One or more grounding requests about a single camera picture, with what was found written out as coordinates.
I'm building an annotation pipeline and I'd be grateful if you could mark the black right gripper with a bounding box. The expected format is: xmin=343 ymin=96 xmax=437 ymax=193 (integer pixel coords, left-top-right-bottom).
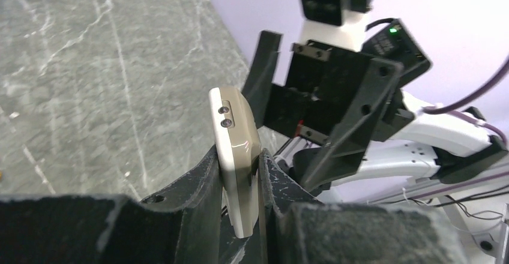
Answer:
xmin=242 ymin=30 xmax=432 ymax=191

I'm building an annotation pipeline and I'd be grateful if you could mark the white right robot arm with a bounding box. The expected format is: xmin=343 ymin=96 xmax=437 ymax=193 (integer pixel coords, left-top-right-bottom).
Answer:
xmin=232 ymin=31 xmax=508 ymax=263

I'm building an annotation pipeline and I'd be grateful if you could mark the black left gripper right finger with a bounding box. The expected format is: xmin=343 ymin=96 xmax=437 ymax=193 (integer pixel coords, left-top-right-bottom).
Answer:
xmin=258 ymin=149 xmax=468 ymax=263

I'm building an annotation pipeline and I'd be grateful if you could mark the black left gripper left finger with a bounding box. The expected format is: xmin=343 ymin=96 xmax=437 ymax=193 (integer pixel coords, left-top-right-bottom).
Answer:
xmin=1 ymin=148 xmax=221 ymax=263

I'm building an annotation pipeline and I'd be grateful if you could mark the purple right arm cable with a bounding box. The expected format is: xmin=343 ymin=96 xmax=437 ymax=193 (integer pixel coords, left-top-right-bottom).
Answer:
xmin=417 ymin=55 xmax=509 ymax=148

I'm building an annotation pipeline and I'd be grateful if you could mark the white remote control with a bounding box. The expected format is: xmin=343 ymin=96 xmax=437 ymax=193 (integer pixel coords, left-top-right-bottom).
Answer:
xmin=208 ymin=86 xmax=262 ymax=239

